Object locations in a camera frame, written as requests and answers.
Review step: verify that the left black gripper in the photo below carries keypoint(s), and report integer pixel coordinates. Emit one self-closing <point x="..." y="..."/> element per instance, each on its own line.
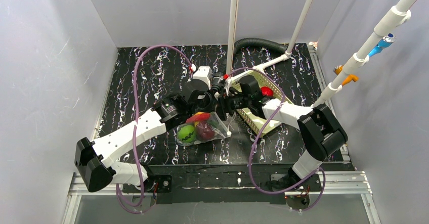
<point x="216" y="90"/>

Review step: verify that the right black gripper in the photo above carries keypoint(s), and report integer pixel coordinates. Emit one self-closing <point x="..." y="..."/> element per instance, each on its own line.
<point x="223" y="105"/>

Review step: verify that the green fake pepper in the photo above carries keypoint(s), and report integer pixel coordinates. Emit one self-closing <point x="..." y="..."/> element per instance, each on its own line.
<point x="214" y="121"/>

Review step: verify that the dark red fake fruit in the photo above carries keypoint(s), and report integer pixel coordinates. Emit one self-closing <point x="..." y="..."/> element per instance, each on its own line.
<point x="204" y="131"/>

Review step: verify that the clear zip top bag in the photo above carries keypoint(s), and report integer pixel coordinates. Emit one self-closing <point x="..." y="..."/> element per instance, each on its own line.
<point x="221" y="133"/>

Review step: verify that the red fake apple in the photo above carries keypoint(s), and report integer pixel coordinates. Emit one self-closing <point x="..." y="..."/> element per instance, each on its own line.
<point x="266" y="91"/>

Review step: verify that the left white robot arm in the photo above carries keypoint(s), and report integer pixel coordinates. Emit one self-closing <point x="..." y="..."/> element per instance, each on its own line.
<point x="97" y="160"/>

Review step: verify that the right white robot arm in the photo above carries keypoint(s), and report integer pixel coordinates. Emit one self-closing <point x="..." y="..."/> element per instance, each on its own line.
<point x="321" y="132"/>

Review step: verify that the red fake chili pepper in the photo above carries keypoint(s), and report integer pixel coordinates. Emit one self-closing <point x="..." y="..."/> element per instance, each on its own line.
<point x="190" y="120"/>

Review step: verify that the yellow fake banana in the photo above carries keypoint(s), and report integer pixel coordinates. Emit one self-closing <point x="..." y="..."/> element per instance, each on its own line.
<point x="201" y="117"/>

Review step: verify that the light green plastic basket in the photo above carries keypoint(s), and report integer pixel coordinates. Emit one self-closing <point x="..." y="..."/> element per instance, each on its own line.
<point x="265" y="114"/>

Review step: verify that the orange clamp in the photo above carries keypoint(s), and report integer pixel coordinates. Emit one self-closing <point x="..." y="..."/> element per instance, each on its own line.
<point x="350" y="78"/>

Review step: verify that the white pvc pipe right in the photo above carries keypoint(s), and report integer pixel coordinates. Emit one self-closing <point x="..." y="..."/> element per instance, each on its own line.
<point x="395" y="16"/>

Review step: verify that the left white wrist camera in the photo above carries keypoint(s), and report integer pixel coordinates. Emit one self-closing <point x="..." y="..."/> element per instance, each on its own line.
<point x="204" y="74"/>

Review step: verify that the white pvc pipe frame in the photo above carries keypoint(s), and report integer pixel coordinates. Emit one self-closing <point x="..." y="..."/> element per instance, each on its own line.
<point x="279" y="19"/>

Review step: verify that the aluminium frame rail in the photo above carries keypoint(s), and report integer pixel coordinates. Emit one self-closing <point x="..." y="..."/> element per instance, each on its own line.
<point x="347" y="198"/>

